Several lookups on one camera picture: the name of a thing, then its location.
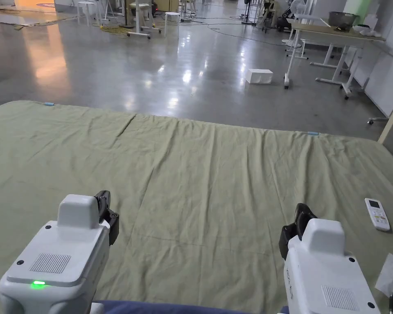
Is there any dark blue garment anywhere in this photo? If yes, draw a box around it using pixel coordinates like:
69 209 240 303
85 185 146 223
91 299 289 314

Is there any white desk on wheels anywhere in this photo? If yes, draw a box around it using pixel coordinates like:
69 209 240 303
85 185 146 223
127 0 163 40

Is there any white standing fan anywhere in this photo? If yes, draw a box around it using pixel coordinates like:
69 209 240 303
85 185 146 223
281 0 310 46

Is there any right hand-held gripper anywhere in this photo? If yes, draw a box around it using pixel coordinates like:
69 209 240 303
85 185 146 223
279 203 381 314

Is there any white-legged table with basin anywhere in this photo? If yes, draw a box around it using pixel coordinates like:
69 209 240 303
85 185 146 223
283 11 388 100

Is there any yellow cable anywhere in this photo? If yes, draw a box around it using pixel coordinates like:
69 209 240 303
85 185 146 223
100 24 132 36

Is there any bed with pale green sheet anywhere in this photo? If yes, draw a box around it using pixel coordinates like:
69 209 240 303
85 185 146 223
0 100 393 314

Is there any black standing fan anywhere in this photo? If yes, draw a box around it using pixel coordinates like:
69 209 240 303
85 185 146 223
241 0 260 25

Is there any white remote control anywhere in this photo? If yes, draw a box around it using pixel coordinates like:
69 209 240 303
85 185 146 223
365 197 391 232

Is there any white round stool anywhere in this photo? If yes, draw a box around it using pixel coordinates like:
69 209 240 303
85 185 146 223
163 11 180 40
77 0 96 27

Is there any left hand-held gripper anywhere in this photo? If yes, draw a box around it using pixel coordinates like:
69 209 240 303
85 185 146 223
0 190 120 314

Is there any white box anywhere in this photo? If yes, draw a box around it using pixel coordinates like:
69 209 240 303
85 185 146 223
245 68 274 85

